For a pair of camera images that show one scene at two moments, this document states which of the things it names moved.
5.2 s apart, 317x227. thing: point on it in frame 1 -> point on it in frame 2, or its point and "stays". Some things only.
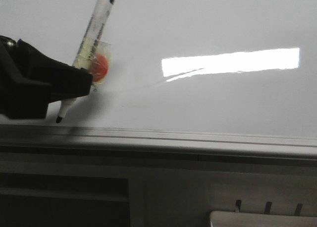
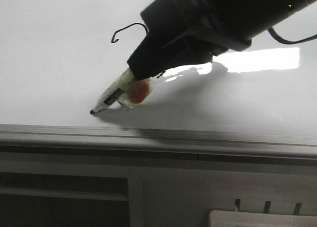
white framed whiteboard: x=226 y=72 stays
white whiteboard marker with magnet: x=94 y=53 -> x=127 y=91
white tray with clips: x=237 y=218 stays
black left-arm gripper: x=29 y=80 -> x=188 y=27
